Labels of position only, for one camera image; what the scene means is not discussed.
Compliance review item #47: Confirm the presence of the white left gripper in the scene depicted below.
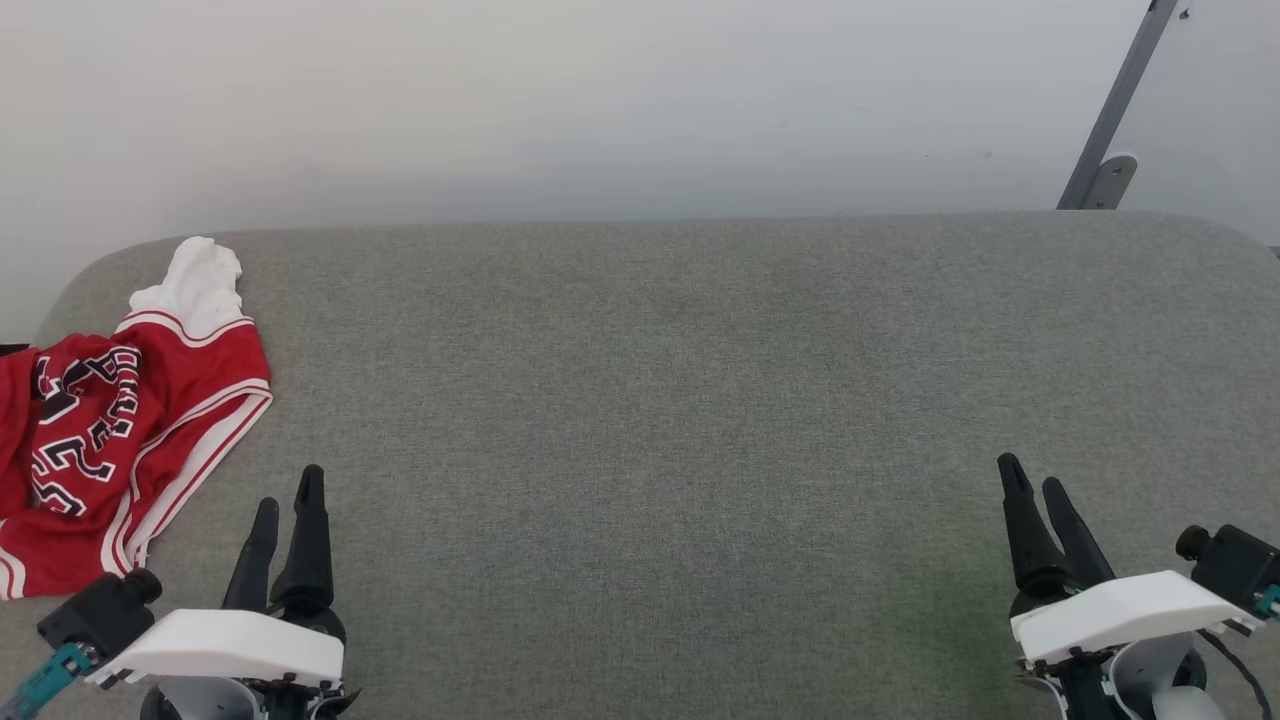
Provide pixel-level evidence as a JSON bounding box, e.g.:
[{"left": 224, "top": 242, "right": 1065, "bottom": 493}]
[{"left": 85, "top": 465, "right": 361, "bottom": 720}]

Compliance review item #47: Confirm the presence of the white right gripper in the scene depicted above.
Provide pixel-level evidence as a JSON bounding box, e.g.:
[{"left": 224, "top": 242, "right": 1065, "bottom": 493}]
[{"left": 997, "top": 453, "right": 1263, "bottom": 720}]

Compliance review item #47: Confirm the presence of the red white basketball jersey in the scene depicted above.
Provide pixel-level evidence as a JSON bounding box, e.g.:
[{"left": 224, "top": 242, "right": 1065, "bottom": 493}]
[{"left": 0, "top": 236, "right": 274, "bottom": 601}]

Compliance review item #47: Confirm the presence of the grey metal mounting plate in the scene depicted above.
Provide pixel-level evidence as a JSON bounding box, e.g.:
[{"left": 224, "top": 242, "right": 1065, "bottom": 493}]
[{"left": 1085, "top": 154, "right": 1139, "bottom": 211}]

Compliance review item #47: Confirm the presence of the grey metal bar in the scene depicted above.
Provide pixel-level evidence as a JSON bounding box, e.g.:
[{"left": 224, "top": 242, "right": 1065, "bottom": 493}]
[{"left": 1057, "top": 0, "right": 1181, "bottom": 211}]

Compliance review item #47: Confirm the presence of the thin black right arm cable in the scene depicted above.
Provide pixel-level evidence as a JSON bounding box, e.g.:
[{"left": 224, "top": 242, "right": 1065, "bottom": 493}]
[{"left": 1195, "top": 625, "right": 1276, "bottom": 720}]

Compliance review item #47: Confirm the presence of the left camera cable teal plug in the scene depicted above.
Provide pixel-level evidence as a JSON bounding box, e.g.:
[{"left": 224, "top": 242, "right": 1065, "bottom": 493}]
[{"left": 0, "top": 643, "right": 98, "bottom": 720}]

